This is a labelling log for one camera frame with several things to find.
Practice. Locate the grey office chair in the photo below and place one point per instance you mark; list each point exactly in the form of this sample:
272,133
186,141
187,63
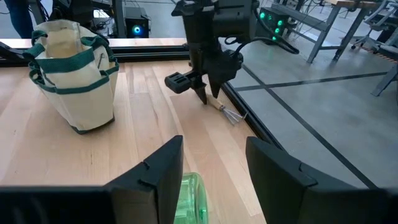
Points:
382,23

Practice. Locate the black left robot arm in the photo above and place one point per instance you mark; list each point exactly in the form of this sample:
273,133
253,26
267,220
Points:
217,18

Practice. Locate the black table frame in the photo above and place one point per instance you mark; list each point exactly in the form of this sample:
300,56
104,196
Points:
149,53

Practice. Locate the cream green-trimmed gardening bag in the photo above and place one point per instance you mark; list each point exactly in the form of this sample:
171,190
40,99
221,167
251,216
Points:
81,105

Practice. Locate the grey metal furniture leg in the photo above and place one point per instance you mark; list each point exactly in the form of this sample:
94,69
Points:
385,81

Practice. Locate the green translucent spray bottle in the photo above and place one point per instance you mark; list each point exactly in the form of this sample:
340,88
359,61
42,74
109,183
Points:
191,199

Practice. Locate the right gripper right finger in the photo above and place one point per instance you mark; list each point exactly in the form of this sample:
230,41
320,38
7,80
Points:
311,205

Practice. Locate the computer tower with green lights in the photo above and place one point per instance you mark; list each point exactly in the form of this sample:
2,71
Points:
270,21

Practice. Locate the grey metal table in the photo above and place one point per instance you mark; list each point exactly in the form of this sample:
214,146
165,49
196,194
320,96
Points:
323,34

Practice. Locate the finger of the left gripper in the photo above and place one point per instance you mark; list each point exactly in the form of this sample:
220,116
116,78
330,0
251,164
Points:
216,87
202,93

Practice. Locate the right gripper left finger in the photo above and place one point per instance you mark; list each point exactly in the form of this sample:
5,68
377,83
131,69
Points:
93,205

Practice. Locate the person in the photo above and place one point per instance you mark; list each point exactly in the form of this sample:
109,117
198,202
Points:
18,18

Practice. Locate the black frame post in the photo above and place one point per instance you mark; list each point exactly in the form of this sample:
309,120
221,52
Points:
118,18

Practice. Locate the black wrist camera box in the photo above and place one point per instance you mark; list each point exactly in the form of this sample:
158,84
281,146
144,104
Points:
178,82

